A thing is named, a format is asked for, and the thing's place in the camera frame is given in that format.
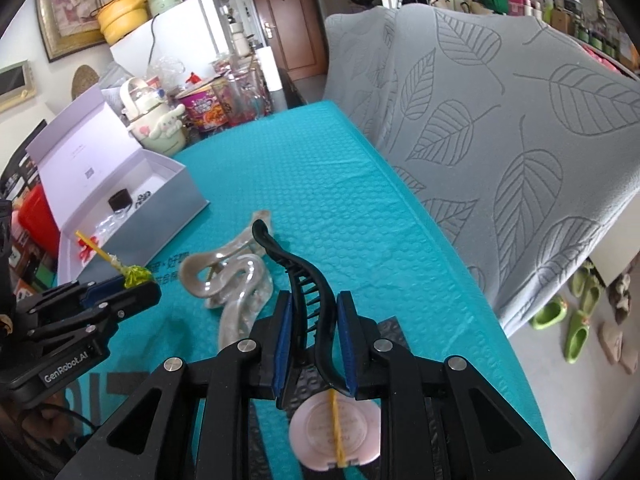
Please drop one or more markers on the woven straw fan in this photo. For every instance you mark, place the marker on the woven straw fan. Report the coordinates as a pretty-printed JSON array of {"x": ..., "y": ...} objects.
[{"x": 86, "y": 80}]

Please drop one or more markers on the brown door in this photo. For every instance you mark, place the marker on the brown door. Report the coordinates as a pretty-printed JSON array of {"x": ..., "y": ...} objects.
[{"x": 290, "y": 20}]

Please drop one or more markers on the teal printed bubble mat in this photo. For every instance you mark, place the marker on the teal printed bubble mat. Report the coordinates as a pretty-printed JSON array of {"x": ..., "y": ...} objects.
[{"x": 325, "y": 185}]

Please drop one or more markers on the wall intercom panel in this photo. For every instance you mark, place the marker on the wall intercom panel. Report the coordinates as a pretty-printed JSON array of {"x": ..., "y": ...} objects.
[{"x": 12, "y": 82}]

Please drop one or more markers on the purple instant noodle cup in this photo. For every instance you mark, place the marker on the purple instant noodle cup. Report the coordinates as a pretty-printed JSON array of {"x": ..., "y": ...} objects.
[{"x": 205, "y": 110}]

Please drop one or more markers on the pink plastic bag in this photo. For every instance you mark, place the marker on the pink plastic bag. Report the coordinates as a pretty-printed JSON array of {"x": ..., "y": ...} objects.
[{"x": 607, "y": 62}]

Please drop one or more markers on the black white checkered scrunchie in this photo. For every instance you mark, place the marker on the black white checkered scrunchie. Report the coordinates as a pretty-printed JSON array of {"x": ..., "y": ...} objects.
[{"x": 142, "y": 199}]

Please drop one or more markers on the red canister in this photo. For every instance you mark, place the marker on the red canister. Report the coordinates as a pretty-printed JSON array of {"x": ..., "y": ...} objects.
[{"x": 37, "y": 220}]

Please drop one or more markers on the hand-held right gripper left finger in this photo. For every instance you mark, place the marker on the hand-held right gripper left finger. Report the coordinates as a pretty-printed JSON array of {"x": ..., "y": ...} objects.
[{"x": 281, "y": 345}]

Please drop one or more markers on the yellow pot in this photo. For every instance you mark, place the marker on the yellow pot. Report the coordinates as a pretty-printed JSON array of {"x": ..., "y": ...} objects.
[{"x": 120, "y": 20}]

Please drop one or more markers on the grey translucent claw clip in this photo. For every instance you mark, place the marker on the grey translucent claw clip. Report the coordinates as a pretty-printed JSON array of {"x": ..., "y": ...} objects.
[{"x": 240, "y": 300}]

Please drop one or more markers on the cartoon dog water bottle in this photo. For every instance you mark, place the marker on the cartoon dog water bottle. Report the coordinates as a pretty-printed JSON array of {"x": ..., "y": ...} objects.
[{"x": 155, "y": 130}]

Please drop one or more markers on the clear plastic bag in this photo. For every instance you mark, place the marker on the clear plastic bag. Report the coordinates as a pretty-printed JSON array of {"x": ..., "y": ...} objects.
[{"x": 167, "y": 67}]

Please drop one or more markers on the yellow hair stick green ornament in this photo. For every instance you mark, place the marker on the yellow hair stick green ornament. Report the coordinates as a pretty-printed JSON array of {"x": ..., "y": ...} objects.
[{"x": 137, "y": 276}]

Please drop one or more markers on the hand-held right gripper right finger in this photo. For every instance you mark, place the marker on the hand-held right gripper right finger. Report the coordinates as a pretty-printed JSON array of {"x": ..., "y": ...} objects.
[{"x": 347, "y": 345}]

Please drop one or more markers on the beige slipper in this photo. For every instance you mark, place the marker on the beige slipper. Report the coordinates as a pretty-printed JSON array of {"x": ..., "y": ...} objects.
[{"x": 611, "y": 342}]

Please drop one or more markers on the black claw hair clip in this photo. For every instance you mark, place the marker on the black claw hair clip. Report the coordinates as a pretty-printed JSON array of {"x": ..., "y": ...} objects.
[{"x": 300, "y": 270}]

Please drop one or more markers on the glass mug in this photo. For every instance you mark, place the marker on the glass mug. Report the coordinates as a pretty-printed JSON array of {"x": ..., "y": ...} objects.
[{"x": 240, "y": 100}]

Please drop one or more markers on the white fridge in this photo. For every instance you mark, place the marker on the white fridge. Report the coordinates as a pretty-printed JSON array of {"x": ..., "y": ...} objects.
[{"x": 190, "y": 30}]

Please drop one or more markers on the framed picture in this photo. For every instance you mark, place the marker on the framed picture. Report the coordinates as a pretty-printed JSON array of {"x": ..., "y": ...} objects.
[{"x": 70, "y": 10}]

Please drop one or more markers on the pink round compact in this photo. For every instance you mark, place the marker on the pink round compact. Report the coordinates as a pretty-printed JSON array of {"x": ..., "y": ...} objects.
[{"x": 315, "y": 430}]

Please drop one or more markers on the grey leaf pattern chair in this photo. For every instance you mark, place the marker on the grey leaf pattern chair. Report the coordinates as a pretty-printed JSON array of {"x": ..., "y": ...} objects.
[{"x": 475, "y": 135}]

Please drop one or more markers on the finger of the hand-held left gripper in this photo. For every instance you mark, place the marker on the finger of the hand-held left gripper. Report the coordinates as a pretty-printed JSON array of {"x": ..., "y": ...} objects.
[
  {"x": 140, "y": 297},
  {"x": 102, "y": 290}
]

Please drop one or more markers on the green slipper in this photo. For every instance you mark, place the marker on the green slipper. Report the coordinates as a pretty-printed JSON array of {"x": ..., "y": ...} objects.
[
  {"x": 548, "y": 317},
  {"x": 577, "y": 337},
  {"x": 587, "y": 290}
]

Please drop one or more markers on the red heart hair clip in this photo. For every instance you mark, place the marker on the red heart hair clip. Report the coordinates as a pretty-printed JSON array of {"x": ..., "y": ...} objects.
[{"x": 86, "y": 252}]

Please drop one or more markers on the row of cosmetic bottles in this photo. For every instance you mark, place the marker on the row of cosmetic bottles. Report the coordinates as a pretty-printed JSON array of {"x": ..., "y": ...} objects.
[{"x": 565, "y": 10}]

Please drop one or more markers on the white gift box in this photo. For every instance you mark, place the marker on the white gift box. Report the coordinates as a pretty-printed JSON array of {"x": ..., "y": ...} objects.
[{"x": 100, "y": 150}]

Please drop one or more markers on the person's left hand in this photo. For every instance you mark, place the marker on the person's left hand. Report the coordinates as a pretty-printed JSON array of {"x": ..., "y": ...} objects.
[{"x": 45, "y": 422}]

